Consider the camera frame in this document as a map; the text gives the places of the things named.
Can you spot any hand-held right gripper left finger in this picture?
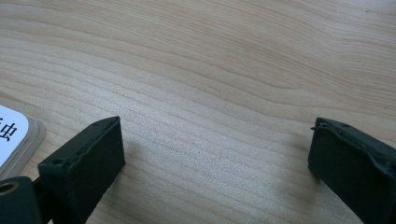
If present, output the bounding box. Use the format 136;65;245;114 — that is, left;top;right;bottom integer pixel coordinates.
36;115;127;224

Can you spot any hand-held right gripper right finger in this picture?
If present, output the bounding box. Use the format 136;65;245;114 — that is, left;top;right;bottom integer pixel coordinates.
307;117;396;224

